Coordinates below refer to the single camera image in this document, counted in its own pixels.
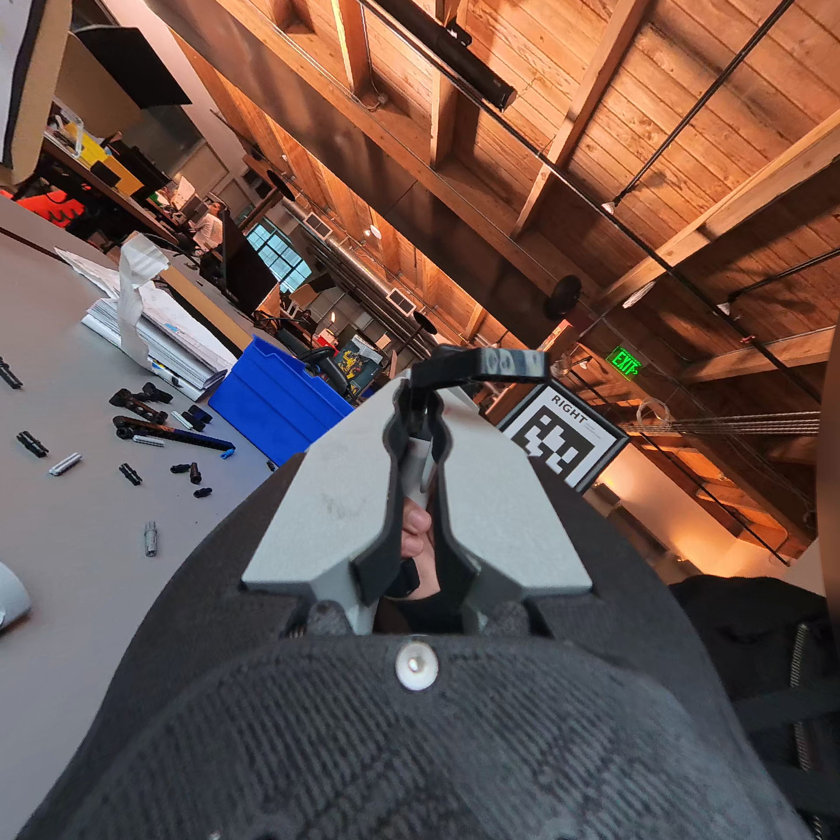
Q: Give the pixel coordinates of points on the white paper sheet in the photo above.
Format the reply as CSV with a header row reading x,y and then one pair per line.
x,y
88,272

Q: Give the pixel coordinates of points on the paned window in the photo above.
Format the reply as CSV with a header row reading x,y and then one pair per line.
x,y
279,256

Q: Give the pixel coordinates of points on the metal air duct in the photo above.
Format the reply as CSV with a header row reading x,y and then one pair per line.
x,y
348,262

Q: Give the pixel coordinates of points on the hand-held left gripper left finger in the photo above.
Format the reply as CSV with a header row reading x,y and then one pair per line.
x,y
321,512

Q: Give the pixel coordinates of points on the clear plastic bag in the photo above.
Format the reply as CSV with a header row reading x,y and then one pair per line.
x,y
134,289

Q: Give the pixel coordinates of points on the green exit sign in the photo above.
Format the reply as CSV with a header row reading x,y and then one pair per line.
x,y
623,363

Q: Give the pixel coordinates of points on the light grey lego pin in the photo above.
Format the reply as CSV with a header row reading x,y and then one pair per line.
x,y
148,440
64,464

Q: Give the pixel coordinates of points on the black ceiling light tube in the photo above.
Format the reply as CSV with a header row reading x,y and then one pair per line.
x,y
459,56

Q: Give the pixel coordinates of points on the stack of instruction booklets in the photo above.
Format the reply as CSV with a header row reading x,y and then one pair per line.
x,y
177,341

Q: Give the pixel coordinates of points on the black lego connector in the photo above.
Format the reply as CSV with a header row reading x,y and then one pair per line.
x,y
138,403

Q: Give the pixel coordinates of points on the black monitor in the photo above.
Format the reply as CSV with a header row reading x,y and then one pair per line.
x,y
246,269

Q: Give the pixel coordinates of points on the person's right hand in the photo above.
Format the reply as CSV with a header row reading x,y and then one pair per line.
x,y
417,531

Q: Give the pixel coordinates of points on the blue plastic bin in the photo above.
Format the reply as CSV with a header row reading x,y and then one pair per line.
x,y
275,407

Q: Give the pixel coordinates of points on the grey lego axle pin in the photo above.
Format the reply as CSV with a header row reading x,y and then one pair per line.
x,y
150,539

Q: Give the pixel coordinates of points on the long black lego beam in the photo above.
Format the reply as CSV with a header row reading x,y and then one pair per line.
x,y
174,434

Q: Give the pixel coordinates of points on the black lego technic frame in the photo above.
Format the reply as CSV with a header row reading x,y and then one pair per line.
x,y
505,366

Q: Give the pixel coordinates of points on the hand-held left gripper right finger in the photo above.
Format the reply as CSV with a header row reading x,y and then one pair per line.
x,y
512,518

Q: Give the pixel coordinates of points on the round black ceiling lamp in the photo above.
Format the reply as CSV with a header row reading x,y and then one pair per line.
x,y
563,296
282,185
425,323

